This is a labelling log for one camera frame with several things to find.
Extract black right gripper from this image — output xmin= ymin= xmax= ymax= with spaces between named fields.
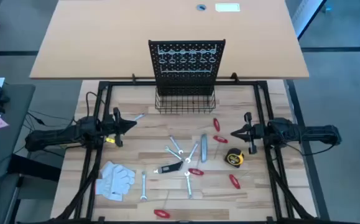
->
xmin=231 ymin=112 xmax=265 ymax=155

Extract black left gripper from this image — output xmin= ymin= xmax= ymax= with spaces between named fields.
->
xmin=103 ymin=107 xmax=137 ymax=147

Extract black grey handled tool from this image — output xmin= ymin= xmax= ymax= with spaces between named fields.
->
xmin=153 ymin=161 xmax=184 ymax=174

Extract red-handled pliers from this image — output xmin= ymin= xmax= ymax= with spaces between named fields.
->
xmin=188 ymin=160 xmax=205 ymax=177

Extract yellow black tape measure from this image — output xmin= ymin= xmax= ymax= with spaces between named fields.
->
xmin=224 ymin=147 xmax=245 ymax=169

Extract grey utility knife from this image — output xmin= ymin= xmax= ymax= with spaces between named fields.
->
xmin=200 ymin=133 xmax=208 ymax=164

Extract white work glove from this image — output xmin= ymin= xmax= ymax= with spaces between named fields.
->
xmin=99 ymin=161 xmax=121 ymax=181
xmin=95 ymin=164 xmax=136 ymax=202

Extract black metal pegboard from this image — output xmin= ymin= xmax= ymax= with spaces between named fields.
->
xmin=148 ymin=39 xmax=226 ymax=96

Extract tan desk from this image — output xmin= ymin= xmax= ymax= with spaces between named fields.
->
xmin=29 ymin=0 xmax=310 ymax=80

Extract grey side table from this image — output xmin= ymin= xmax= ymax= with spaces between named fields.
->
xmin=0 ymin=83 xmax=37 ymax=179

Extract white desk plate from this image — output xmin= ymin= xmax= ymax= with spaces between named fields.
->
xmin=215 ymin=2 xmax=241 ymax=13

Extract white perforated panel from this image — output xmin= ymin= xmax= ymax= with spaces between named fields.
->
xmin=291 ymin=0 xmax=328 ymax=40

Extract black wire basket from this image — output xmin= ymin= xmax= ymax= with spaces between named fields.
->
xmin=154 ymin=86 xmax=216 ymax=114

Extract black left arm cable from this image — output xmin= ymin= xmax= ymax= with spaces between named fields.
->
xmin=85 ymin=91 xmax=106 ymax=119

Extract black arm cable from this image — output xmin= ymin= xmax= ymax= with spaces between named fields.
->
xmin=85 ymin=91 xmax=106 ymax=119
xmin=284 ymin=141 xmax=336 ymax=157

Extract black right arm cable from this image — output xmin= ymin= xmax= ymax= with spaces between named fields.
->
xmin=284 ymin=141 xmax=336 ymax=157

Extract silver wrench holder rail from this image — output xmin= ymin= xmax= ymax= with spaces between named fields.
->
xmin=160 ymin=63 xmax=214 ymax=75

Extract black floor cable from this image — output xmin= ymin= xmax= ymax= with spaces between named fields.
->
xmin=24 ymin=108 xmax=76 ymax=131

